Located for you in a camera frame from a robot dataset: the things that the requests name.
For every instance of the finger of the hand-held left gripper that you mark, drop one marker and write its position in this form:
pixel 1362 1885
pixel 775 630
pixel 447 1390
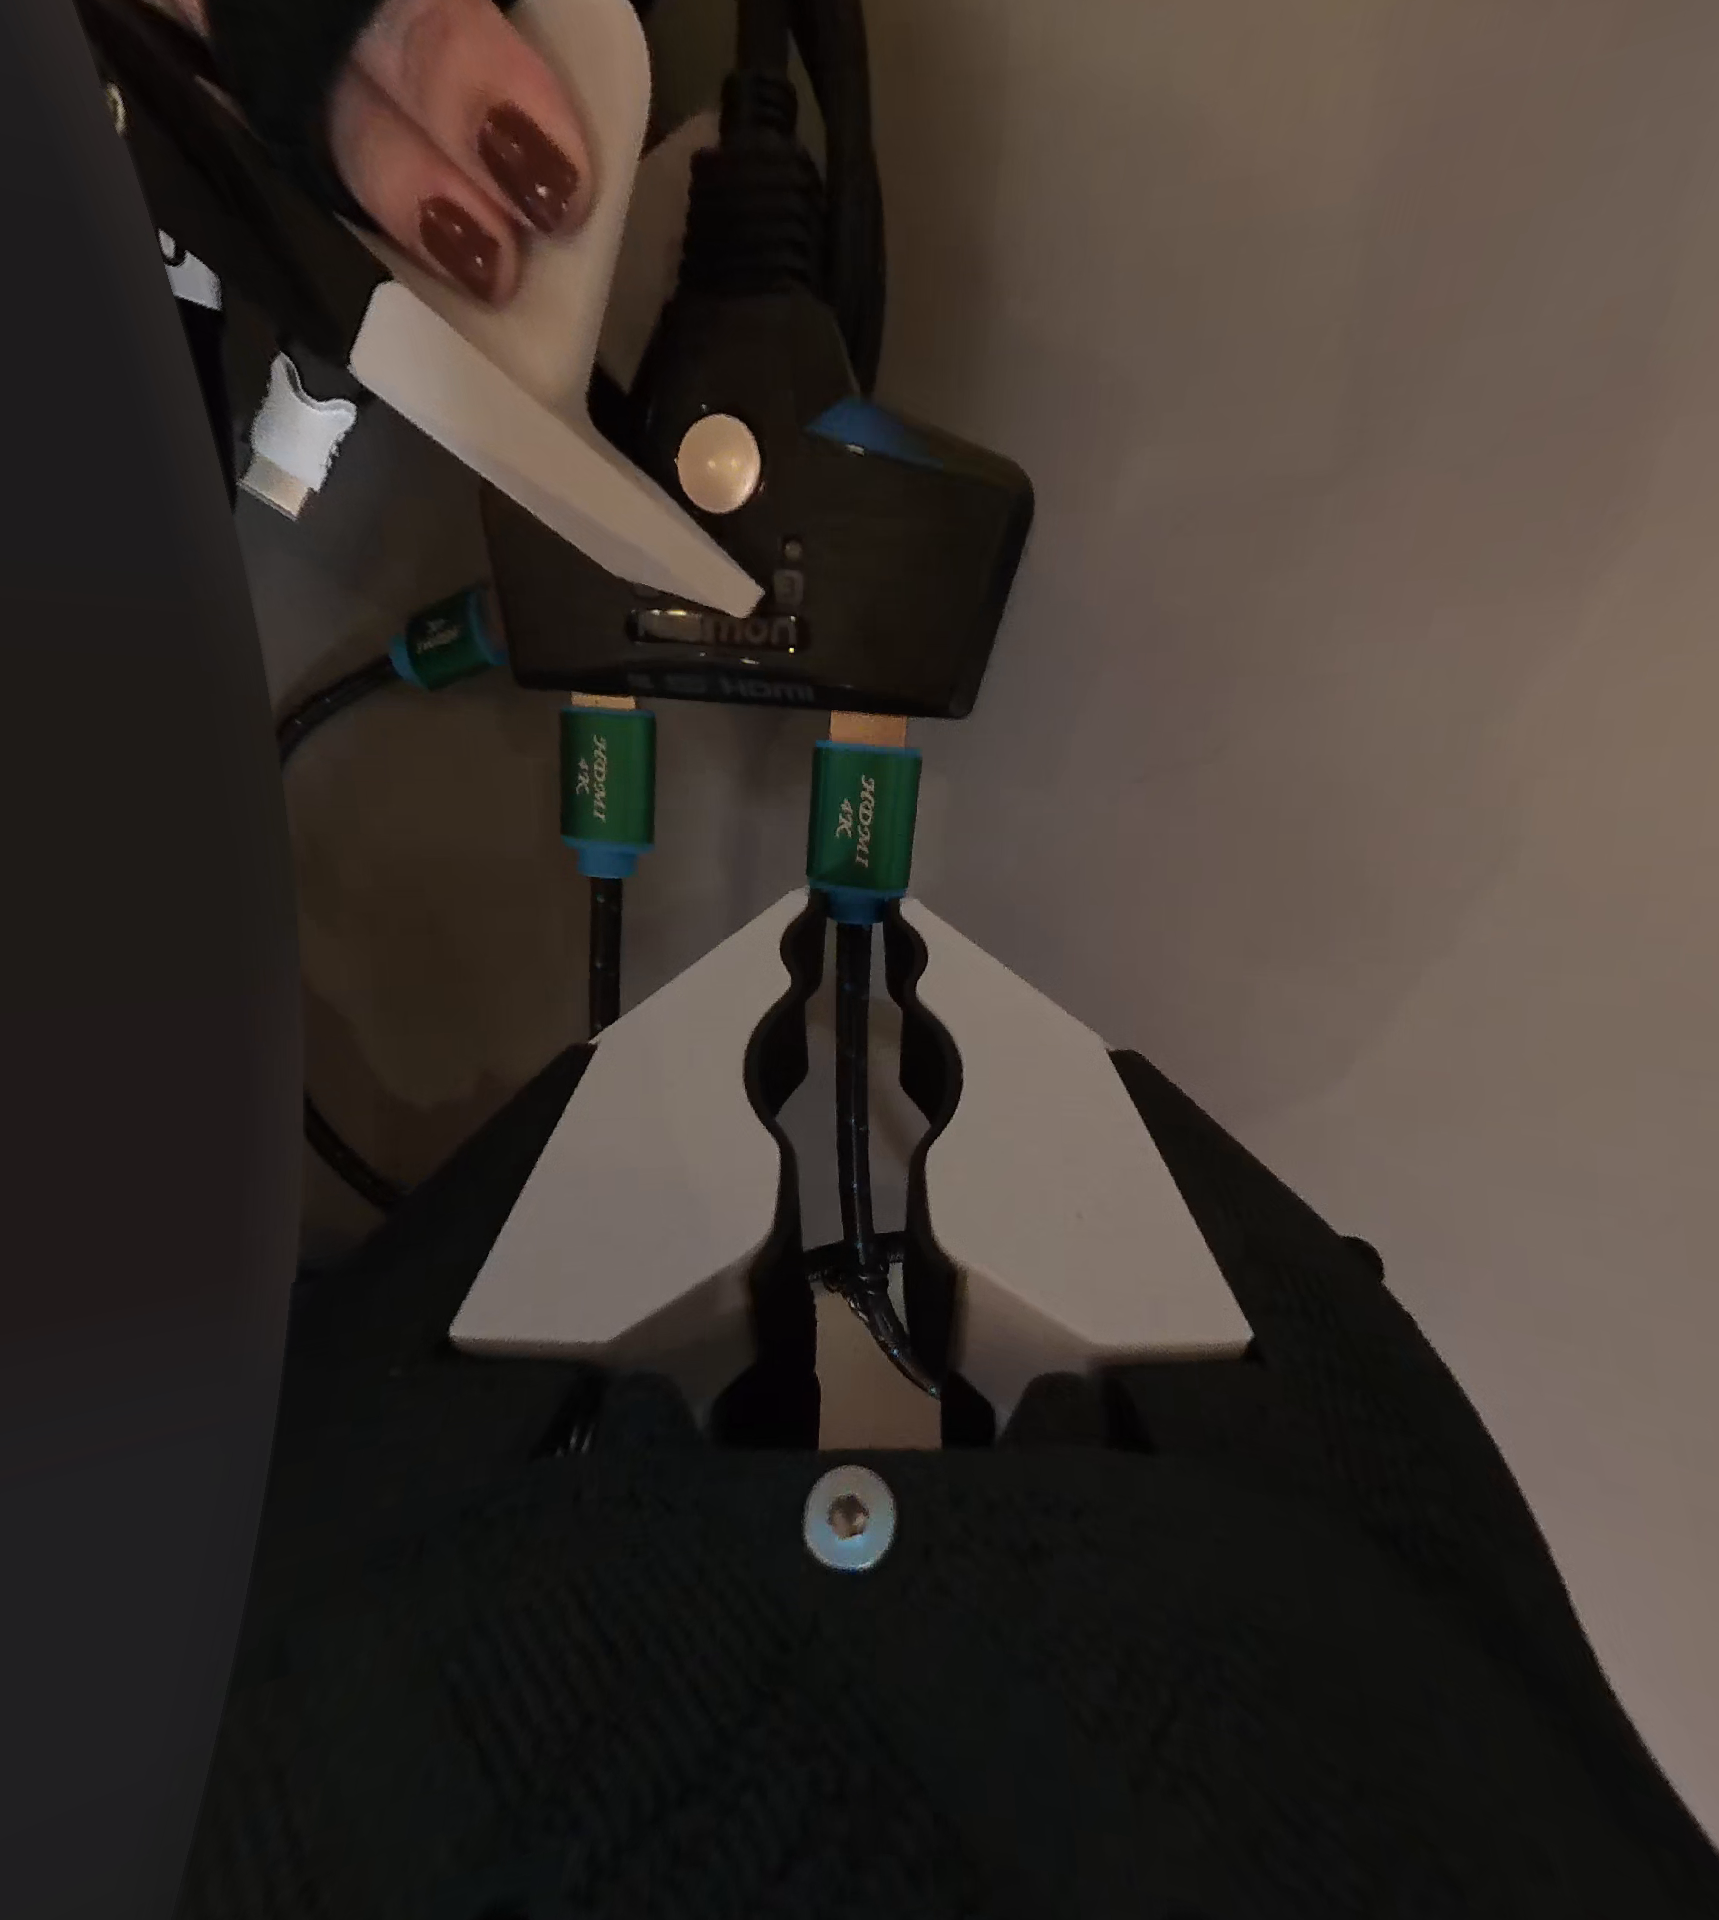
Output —
pixel 545 435

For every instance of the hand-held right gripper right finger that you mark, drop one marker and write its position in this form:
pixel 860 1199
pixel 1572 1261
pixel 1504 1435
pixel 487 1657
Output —
pixel 1100 1201

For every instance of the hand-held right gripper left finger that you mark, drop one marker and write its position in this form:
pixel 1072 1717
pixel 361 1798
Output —
pixel 635 1201

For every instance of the black hdmi switch box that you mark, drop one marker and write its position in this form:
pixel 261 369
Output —
pixel 890 570

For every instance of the person's left hand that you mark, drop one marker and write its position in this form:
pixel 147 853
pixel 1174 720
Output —
pixel 425 135

